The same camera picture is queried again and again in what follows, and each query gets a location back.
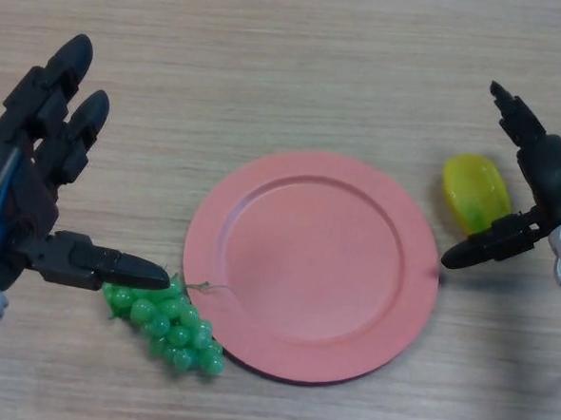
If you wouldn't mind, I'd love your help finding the pink round plate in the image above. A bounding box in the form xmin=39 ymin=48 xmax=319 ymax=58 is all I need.
xmin=175 ymin=142 xmax=448 ymax=394

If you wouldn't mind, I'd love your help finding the green grape bunch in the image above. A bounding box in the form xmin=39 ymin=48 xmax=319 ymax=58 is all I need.
xmin=96 ymin=268 xmax=233 ymax=379

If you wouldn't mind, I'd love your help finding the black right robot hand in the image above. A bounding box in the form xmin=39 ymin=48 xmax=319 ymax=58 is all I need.
xmin=439 ymin=77 xmax=561 ymax=277

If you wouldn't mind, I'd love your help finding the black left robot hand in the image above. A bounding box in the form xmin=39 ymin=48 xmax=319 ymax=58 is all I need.
xmin=0 ymin=29 xmax=186 ymax=304

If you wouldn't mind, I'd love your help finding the yellow starfruit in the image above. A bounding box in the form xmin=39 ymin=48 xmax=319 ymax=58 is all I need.
xmin=438 ymin=151 xmax=517 ymax=239

